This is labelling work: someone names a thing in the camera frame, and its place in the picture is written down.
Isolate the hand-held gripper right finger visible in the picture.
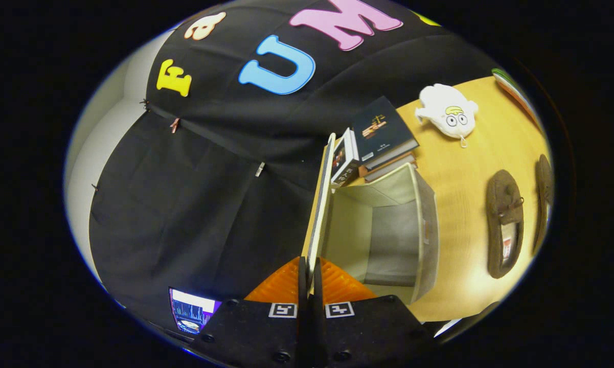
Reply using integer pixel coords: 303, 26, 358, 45
309, 257, 437, 368

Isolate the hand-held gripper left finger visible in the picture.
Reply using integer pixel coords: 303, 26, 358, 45
189, 256, 308, 368

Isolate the grey fabric storage box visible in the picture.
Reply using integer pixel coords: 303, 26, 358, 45
302, 133, 439, 306

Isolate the brown fuzzy moccasin shoe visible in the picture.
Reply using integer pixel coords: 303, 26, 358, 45
532, 154, 555, 256
486, 170, 525, 280

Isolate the lit monitor screen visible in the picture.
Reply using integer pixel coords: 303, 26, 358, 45
169, 287, 222, 335

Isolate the white photo cover book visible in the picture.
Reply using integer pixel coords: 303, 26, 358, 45
330, 128, 361, 187

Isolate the brown book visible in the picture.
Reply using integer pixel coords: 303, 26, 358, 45
358, 152, 418, 183

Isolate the dark blue hardcover book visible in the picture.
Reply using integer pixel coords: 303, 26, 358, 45
353, 96, 420, 171

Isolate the white plush toy with eyes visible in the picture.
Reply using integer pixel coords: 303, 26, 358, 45
415, 83, 479, 149

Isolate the watermelon slice plush toy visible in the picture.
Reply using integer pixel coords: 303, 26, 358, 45
492, 68, 542, 128

